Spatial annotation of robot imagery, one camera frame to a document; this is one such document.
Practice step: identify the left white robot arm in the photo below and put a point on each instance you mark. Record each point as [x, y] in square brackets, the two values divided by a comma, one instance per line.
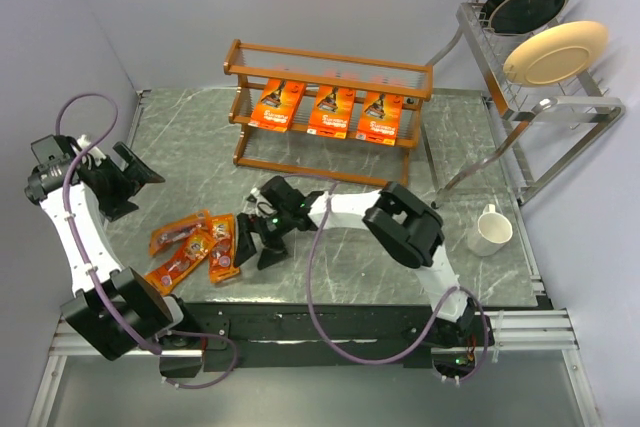
[80, 188]

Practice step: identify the orange blister pack rear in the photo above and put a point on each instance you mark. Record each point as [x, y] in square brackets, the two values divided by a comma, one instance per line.
[177, 231]

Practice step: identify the beige plate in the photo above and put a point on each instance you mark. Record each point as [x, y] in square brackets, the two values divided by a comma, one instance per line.
[557, 53]

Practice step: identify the orange blister pack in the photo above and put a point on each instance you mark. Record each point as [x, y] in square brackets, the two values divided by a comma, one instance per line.
[190, 254]
[222, 256]
[177, 231]

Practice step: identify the orange blister pack middle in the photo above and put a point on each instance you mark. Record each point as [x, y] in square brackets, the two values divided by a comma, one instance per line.
[222, 256]

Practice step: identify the orange blister pack left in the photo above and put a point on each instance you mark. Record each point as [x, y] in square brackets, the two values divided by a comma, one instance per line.
[190, 254]

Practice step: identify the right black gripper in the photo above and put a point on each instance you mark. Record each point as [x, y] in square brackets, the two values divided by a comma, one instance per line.
[269, 255]

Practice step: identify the metal dish rack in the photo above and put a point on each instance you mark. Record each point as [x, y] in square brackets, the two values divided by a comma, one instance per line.
[577, 102]

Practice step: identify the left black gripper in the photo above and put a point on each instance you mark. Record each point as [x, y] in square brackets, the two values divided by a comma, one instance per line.
[116, 206]

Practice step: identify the black plate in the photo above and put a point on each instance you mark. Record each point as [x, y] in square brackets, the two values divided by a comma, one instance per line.
[515, 17]

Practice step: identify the orange wooden shelf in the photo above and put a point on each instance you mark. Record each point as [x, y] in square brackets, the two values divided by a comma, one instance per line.
[254, 64]

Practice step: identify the orange razor box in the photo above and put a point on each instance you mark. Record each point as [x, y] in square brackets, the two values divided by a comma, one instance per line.
[331, 112]
[277, 105]
[380, 118]

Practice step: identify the aluminium frame rail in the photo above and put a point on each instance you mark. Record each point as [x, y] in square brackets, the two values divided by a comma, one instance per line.
[228, 188]

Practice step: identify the black base beam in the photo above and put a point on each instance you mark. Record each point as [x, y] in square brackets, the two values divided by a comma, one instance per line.
[256, 335]

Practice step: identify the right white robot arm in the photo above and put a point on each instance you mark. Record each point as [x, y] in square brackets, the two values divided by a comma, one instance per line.
[408, 229]

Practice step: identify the white mug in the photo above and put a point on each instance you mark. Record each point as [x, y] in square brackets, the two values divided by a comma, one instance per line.
[489, 232]

